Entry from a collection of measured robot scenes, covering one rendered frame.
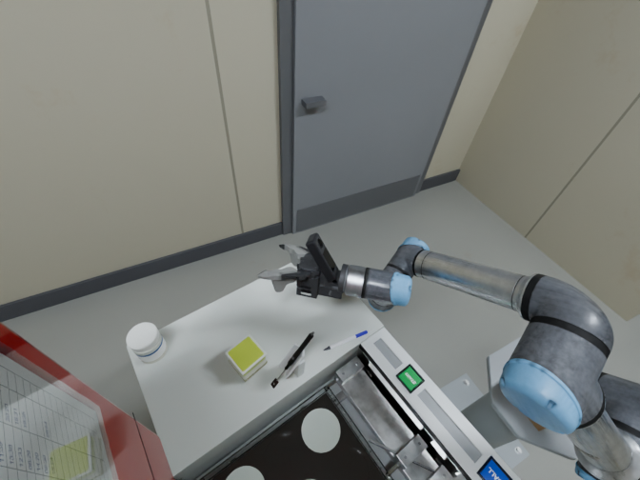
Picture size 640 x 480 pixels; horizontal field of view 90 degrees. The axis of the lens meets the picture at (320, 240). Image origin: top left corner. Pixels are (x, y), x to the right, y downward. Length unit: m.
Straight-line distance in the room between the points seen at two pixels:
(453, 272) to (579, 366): 0.29
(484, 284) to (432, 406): 0.36
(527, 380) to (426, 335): 1.57
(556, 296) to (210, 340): 0.81
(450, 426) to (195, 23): 1.67
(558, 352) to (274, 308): 0.69
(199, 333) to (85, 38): 1.19
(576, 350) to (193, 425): 0.78
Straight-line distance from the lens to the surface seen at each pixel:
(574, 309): 0.69
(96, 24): 1.65
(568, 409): 0.65
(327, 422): 0.95
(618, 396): 1.08
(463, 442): 0.97
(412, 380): 0.96
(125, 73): 1.70
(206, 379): 0.94
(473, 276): 0.78
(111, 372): 2.17
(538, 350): 0.66
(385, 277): 0.76
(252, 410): 0.89
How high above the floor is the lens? 1.83
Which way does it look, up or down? 48 degrees down
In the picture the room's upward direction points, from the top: 6 degrees clockwise
